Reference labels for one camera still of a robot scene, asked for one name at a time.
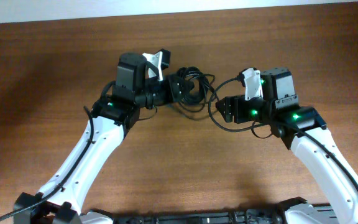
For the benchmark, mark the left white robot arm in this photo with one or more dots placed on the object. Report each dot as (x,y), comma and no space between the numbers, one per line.
(139,83)

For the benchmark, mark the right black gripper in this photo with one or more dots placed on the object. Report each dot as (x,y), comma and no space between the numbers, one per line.
(235,104)

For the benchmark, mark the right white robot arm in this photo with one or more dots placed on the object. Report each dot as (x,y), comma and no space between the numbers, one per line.
(270,99)

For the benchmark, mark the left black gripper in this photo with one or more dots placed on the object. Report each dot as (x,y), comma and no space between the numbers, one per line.
(174,94)

